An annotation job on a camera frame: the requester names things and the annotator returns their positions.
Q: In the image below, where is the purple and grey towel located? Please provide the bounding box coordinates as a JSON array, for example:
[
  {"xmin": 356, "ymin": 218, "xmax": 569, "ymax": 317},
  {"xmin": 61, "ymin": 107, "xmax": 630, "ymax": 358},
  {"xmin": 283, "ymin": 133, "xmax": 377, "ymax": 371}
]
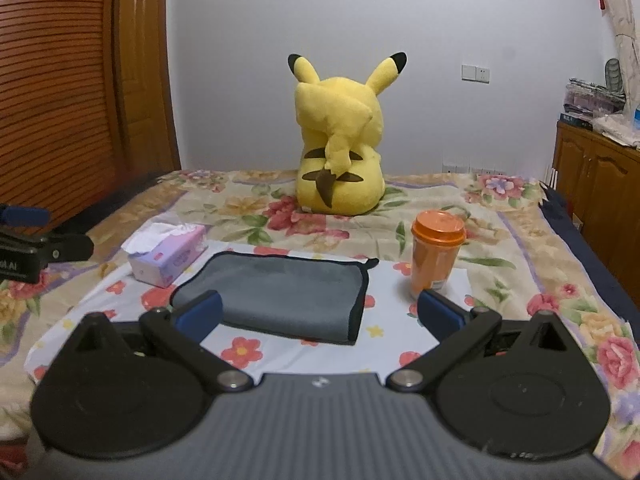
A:
[{"xmin": 170, "ymin": 252, "xmax": 380, "ymax": 346}]

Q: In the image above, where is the floral bed quilt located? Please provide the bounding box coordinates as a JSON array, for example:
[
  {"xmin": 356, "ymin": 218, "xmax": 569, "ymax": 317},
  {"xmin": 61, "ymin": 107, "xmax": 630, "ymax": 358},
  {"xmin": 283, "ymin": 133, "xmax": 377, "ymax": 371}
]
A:
[{"xmin": 1, "ymin": 170, "xmax": 639, "ymax": 479}]

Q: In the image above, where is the purple tissue box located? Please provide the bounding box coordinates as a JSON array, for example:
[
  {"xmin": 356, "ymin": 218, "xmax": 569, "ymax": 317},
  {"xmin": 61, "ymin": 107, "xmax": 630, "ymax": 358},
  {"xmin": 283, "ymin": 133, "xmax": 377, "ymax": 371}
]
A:
[{"xmin": 122, "ymin": 222, "xmax": 206, "ymax": 288}]

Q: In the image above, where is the white strawberry print cloth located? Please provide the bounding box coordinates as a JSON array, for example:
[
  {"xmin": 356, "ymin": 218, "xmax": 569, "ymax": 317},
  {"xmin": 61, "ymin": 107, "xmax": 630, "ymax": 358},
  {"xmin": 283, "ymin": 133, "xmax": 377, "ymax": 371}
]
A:
[{"xmin": 24, "ymin": 238, "xmax": 474, "ymax": 386}]

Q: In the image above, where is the orange plastic cup with lid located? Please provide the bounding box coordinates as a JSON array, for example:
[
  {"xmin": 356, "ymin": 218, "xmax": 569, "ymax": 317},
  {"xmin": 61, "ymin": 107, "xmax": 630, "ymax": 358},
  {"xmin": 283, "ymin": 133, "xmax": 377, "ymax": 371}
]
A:
[{"xmin": 410, "ymin": 209, "xmax": 466, "ymax": 297}]

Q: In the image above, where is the wooden louvered wardrobe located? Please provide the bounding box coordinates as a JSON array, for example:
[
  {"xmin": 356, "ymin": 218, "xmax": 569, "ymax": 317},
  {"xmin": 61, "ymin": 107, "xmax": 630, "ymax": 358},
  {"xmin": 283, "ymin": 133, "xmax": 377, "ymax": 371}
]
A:
[{"xmin": 1, "ymin": 0, "xmax": 180, "ymax": 226}]

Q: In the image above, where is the wooden cabinet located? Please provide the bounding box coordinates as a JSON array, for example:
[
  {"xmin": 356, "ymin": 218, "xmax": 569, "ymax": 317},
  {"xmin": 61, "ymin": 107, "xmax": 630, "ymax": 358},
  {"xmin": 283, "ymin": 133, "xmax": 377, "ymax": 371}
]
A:
[{"xmin": 553, "ymin": 122, "xmax": 640, "ymax": 302}]

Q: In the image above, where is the clutter pile on cabinet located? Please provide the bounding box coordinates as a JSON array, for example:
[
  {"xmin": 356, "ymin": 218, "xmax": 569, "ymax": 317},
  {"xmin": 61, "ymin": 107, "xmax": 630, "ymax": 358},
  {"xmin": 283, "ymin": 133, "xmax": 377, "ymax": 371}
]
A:
[{"xmin": 560, "ymin": 58, "xmax": 639, "ymax": 151}]

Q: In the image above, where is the yellow Pikachu plush toy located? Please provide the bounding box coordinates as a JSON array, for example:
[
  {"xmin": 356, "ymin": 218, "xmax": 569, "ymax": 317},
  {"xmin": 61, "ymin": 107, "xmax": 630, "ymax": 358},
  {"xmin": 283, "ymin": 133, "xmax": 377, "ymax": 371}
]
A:
[{"xmin": 288, "ymin": 52, "xmax": 407, "ymax": 216}]

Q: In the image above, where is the floral curtain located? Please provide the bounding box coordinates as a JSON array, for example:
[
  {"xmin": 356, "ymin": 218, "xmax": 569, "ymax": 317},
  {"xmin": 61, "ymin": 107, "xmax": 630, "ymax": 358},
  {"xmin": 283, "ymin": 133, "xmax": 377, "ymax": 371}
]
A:
[{"xmin": 604, "ymin": 0, "xmax": 639, "ymax": 112}]

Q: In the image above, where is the white wall switch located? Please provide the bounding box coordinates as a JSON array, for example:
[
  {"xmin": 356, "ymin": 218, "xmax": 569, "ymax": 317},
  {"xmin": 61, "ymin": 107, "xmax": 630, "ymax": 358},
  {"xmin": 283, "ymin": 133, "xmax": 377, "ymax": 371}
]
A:
[{"xmin": 461, "ymin": 64, "xmax": 490, "ymax": 84}]

